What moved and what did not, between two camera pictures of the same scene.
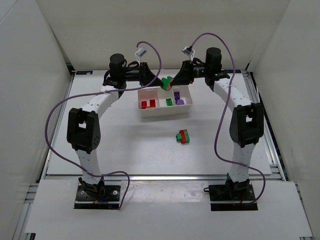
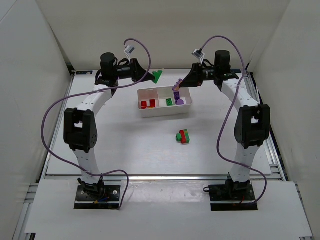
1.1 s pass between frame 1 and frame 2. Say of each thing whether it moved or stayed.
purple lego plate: stayed
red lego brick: stayed
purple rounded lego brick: stayed
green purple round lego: moved
